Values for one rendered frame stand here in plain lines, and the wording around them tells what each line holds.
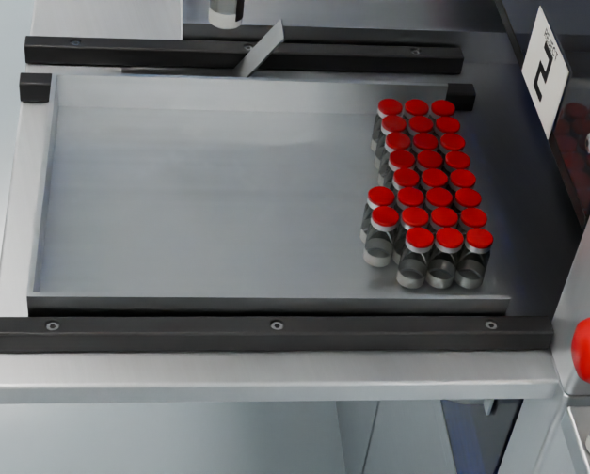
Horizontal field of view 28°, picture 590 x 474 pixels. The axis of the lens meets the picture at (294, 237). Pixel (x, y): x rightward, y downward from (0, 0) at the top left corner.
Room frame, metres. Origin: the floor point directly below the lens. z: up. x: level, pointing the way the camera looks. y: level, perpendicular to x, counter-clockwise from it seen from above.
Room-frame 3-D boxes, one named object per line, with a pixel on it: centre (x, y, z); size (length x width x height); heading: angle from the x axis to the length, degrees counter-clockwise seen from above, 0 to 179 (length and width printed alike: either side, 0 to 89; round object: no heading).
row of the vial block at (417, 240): (0.72, -0.08, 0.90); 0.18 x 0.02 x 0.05; 10
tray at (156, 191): (0.70, 0.03, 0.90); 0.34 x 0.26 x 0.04; 100
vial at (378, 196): (0.68, -0.06, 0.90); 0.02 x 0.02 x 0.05
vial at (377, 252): (0.66, -0.07, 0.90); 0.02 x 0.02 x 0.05
